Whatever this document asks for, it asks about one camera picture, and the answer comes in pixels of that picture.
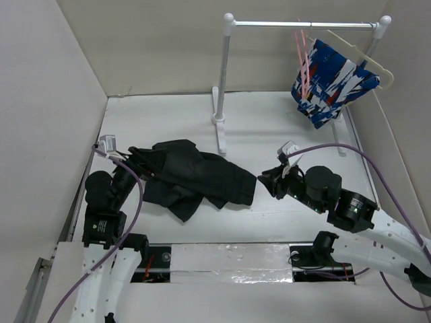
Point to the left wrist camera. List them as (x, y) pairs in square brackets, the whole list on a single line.
[(107, 147)]

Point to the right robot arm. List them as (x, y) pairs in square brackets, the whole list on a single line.
[(398, 253)]

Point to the blue patterned shorts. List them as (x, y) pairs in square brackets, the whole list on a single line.
[(335, 81)]

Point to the black trousers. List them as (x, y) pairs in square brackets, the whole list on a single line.
[(187, 176)]

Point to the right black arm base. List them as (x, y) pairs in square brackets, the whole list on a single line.
[(307, 269)]

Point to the grey aluminium rail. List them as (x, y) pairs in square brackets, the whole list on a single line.
[(35, 289)]

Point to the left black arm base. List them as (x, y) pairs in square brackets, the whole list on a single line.
[(156, 267)]

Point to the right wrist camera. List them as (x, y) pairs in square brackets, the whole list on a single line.
[(283, 155)]

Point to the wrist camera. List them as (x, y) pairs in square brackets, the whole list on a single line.
[(283, 155), (107, 147)]

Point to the white clothes rack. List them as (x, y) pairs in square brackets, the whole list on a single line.
[(218, 92)]

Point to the pink plastic hanger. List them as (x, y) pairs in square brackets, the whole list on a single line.
[(304, 63)]

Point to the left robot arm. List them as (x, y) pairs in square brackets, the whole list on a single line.
[(111, 251)]

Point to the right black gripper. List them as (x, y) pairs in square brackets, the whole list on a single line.
[(275, 187)]

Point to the cream plastic hanger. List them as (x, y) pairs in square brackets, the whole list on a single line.
[(352, 52)]

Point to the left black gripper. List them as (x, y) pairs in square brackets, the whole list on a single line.
[(149, 155)]

